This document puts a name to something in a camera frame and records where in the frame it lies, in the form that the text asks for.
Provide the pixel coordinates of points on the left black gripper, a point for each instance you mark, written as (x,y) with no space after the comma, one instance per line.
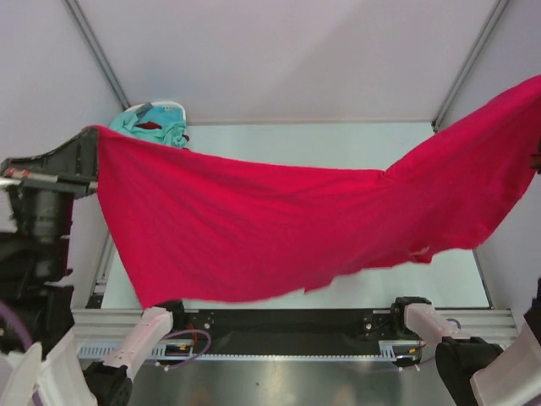
(73,164)

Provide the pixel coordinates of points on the white laundry basket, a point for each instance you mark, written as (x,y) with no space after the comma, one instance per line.
(167,105)

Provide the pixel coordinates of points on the pink red t shirt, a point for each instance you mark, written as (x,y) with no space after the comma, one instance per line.
(193,226)

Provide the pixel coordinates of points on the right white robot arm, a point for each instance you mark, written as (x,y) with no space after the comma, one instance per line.
(474,371)

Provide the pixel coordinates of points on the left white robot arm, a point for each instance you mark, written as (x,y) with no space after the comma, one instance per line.
(36,315)

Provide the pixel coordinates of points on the dark red t shirt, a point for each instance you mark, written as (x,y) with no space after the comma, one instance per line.
(149,126)

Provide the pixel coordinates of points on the teal t shirt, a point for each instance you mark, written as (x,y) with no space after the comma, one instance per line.
(160,123)

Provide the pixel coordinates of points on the left aluminium corner post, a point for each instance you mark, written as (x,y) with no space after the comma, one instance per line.
(81,22)

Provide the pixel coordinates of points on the aluminium corner post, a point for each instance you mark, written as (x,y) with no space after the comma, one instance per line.
(81,22)
(474,54)

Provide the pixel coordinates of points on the aluminium front rail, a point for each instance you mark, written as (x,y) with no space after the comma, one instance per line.
(114,325)

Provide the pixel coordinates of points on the left slotted cable duct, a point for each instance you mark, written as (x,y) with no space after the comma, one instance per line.
(161,351)

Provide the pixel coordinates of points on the slotted cable duct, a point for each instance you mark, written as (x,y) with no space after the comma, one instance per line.
(416,349)
(161,351)

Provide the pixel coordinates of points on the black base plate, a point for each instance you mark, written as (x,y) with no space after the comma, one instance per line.
(301,332)

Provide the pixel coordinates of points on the right slotted cable duct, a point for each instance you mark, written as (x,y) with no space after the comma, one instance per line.
(416,349)

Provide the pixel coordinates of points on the right aluminium corner post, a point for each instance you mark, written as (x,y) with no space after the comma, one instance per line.
(474,54)

